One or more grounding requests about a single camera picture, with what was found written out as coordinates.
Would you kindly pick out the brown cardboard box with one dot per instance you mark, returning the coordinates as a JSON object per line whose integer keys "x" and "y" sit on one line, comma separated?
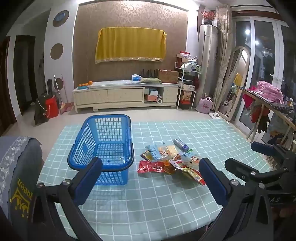
{"x": 168, "y": 76}

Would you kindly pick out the silver tower air conditioner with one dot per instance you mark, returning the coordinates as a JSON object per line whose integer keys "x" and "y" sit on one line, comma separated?
{"x": 208, "y": 60}

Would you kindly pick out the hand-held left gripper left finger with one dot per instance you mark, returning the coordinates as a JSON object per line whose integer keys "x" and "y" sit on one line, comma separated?
{"x": 89, "y": 178}

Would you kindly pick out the black router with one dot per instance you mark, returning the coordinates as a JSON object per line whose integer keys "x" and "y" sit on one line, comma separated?
{"x": 149, "y": 74}

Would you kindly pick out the patterned beige curtain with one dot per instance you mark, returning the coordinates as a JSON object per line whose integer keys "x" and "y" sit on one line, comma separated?
{"x": 222, "y": 58}

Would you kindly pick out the heap of oranges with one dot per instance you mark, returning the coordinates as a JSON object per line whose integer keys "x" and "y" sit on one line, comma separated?
{"x": 85, "y": 84}

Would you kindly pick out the blue tissue box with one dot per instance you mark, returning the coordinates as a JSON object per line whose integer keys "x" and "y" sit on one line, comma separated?
{"x": 136, "y": 78}

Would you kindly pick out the red white box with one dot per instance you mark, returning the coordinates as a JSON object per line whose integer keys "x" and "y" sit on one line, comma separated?
{"x": 184, "y": 55}

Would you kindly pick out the round wall plaque blue centre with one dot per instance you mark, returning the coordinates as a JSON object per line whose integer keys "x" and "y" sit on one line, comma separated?
{"x": 60, "y": 16}

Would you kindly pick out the white paper roll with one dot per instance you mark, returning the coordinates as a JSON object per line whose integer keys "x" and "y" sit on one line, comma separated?
{"x": 159, "y": 100}

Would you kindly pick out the green folded cloth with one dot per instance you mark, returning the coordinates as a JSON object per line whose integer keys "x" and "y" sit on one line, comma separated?
{"x": 151, "y": 80}

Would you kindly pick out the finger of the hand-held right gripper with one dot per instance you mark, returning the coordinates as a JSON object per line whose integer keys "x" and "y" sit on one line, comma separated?
{"x": 240, "y": 170}
{"x": 263, "y": 148}

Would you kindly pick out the beige low cabinet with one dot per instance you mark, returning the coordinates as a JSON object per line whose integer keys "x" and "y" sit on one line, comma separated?
{"x": 124, "y": 95}

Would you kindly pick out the white shelf rack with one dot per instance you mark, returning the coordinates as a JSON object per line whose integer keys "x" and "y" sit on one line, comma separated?
{"x": 188, "y": 76}

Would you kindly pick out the grey embroidered chair cover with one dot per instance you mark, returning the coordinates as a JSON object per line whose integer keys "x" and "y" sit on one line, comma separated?
{"x": 18, "y": 166}

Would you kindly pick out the pink bag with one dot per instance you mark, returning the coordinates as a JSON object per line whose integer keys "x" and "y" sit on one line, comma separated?
{"x": 204, "y": 104}

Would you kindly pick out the white mop pole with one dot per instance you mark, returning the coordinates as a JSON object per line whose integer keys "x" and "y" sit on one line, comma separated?
{"x": 56, "y": 85}

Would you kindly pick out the teal checkered tablecloth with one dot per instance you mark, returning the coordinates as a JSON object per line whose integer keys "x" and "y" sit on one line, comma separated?
{"x": 161, "y": 204}

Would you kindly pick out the white slipper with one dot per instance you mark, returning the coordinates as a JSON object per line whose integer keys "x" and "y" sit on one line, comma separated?
{"x": 218, "y": 115}
{"x": 212, "y": 115}

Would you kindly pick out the arched standing mirror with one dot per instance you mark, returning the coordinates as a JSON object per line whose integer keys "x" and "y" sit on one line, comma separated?
{"x": 238, "y": 81}

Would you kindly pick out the small red snack packet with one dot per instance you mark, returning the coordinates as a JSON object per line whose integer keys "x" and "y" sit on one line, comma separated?
{"x": 176, "y": 160}

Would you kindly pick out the red bag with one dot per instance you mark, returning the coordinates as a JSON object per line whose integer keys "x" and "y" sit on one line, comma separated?
{"x": 52, "y": 108}

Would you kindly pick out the dark wooden door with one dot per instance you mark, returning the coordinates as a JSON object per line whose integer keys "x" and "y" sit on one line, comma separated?
{"x": 5, "y": 92}
{"x": 25, "y": 74}

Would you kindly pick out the yellow cloth cover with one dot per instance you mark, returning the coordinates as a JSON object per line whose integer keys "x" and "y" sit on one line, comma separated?
{"x": 130, "y": 44}

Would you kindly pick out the glass balcony door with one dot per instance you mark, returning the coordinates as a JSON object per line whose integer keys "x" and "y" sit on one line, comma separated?
{"x": 259, "y": 58}

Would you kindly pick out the red hanging garment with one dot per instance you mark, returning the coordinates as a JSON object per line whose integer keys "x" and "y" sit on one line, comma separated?
{"x": 254, "y": 109}

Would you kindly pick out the pink blanket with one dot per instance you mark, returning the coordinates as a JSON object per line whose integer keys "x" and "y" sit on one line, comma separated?
{"x": 270, "y": 91}

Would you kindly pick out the yellow purple chips packet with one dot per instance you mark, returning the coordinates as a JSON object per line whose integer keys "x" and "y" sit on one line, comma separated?
{"x": 146, "y": 156}

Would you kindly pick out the wooden clothes rack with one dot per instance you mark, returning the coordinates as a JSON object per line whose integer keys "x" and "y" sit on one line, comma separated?
{"x": 275, "y": 111}

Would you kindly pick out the black bag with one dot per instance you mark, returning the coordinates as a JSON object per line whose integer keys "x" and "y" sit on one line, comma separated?
{"x": 40, "y": 109}

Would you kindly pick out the orange snack packet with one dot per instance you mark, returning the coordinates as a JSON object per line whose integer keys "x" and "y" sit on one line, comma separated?
{"x": 192, "y": 176}

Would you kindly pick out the light blue box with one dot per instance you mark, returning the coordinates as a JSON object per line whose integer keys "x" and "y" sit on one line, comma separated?
{"x": 153, "y": 92}

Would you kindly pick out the blue plastic basket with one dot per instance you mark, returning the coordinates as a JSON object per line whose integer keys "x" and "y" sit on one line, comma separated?
{"x": 81, "y": 141}

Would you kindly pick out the brown round wall plaque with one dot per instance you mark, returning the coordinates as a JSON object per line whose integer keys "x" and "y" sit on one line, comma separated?
{"x": 59, "y": 83}
{"x": 56, "y": 51}

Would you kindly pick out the large red snack packet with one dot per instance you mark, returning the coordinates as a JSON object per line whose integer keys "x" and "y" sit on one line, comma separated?
{"x": 150, "y": 167}

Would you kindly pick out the orange box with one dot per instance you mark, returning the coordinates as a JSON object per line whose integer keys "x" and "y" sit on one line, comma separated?
{"x": 151, "y": 98}

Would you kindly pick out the red flower vase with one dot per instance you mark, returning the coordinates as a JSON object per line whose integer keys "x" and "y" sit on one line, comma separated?
{"x": 208, "y": 16}

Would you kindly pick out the blue fruit plate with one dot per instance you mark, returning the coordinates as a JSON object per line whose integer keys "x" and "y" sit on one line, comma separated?
{"x": 82, "y": 87}

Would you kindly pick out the clear cartoon bread packet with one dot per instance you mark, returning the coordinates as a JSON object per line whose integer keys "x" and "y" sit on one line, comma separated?
{"x": 159, "y": 150}

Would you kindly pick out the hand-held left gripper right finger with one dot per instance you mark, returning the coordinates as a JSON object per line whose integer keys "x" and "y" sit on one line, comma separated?
{"x": 211, "y": 180}

